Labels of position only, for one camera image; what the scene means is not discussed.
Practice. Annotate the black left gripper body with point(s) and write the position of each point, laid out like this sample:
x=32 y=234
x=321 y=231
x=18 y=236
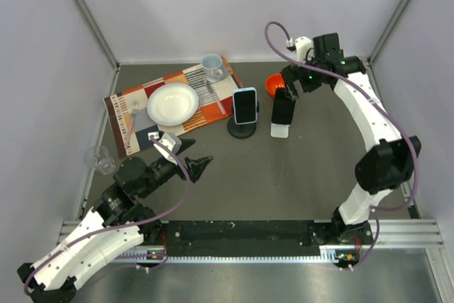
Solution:
x=181 y=172

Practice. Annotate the clear drinking glass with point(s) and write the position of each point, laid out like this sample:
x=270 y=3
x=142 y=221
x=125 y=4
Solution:
x=100 y=160

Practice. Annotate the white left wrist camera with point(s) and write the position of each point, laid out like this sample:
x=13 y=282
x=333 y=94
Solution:
x=171 y=143

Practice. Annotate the knife with pink handle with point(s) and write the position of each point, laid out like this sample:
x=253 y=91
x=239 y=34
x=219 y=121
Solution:
x=215 y=97

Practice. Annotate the black round-base phone stand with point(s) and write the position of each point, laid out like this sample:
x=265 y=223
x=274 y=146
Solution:
x=242 y=131

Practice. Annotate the fork with pink handle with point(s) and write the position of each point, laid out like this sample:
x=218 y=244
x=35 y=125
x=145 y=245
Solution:
x=130 y=126

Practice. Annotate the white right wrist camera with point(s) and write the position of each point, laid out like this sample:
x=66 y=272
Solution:
x=302 y=46

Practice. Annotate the light blue mug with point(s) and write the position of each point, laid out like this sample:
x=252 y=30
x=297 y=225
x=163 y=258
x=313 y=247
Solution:
x=211 y=65

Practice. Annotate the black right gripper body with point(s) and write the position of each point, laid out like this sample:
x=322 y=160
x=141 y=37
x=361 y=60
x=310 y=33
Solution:
x=294 y=72

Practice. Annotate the light blue smartphone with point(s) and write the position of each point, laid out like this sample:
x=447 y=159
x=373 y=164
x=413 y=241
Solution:
x=245 y=109

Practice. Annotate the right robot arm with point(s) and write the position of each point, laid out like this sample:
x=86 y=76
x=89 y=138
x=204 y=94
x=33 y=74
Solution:
x=388 y=160

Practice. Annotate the orange plastic bowl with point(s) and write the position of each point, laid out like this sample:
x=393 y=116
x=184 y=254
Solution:
x=273 y=83

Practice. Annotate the black smartphone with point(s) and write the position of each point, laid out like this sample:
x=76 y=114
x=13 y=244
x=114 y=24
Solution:
x=283 y=108

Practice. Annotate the white plastic phone stand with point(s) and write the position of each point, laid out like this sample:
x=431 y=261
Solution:
x=279 y=130

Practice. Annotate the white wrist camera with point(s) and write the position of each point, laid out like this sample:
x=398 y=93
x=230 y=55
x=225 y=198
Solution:
x=171 y=143
x=302 y=46

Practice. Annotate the grey slotted cable duct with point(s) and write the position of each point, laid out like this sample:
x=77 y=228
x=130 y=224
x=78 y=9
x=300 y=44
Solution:
x=329 y=256

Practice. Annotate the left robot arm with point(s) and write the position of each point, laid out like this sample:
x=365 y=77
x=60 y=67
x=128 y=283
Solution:
x=116 y=223

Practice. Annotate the patterned orange placemat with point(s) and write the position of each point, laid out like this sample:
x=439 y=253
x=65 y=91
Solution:
x=119 y=107

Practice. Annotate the white plate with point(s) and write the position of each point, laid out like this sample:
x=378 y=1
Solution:
x=172 y=104

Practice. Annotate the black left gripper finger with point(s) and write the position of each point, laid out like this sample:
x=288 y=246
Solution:
x=196 y=167
x=185 y=144

